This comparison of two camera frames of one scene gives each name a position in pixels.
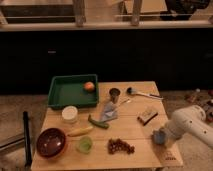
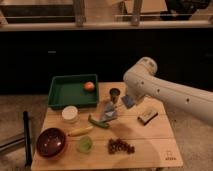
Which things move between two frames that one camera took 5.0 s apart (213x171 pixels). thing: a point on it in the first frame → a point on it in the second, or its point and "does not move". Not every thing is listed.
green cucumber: [100, 124] does not move
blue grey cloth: [110, 112] does not move
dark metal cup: [114, 93] does not move
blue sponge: [159, 137] → [128, 101]
